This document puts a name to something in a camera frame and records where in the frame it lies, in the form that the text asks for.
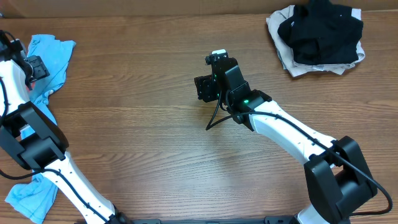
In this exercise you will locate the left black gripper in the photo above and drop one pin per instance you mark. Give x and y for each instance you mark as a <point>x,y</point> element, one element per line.
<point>39,68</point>

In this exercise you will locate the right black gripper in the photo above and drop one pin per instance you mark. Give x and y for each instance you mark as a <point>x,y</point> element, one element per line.
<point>204,84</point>

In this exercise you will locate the light blue printed t-shirt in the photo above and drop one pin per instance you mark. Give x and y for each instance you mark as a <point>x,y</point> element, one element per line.
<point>35,199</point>

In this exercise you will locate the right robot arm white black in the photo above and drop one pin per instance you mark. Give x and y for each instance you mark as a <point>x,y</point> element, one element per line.
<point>337,175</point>

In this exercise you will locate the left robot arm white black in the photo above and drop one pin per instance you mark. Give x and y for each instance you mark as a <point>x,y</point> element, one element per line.
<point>37,144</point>

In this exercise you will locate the beige folded garment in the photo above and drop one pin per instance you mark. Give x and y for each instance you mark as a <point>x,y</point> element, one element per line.
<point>285,53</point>

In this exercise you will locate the black folded garment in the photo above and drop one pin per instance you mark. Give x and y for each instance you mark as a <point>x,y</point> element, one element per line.
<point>322,33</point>

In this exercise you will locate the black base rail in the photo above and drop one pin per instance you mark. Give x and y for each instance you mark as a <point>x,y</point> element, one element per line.
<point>284,219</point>

